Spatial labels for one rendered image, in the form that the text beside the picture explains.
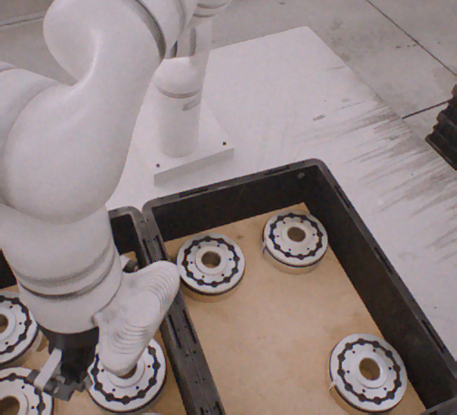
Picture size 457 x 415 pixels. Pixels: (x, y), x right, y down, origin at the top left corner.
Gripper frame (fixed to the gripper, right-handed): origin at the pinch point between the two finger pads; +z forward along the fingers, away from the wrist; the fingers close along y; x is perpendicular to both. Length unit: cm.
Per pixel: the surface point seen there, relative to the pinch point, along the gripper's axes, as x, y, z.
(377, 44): 9, -224, 100
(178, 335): 5.2, -7.5, 7.2
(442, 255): 40, -52, 30
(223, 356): 10.4, -11.1, 17.2
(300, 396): 21.8, -10.7, 17.2
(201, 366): 9.4, -5.4, 7.2
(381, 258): 25.4, -30.3, 8.4
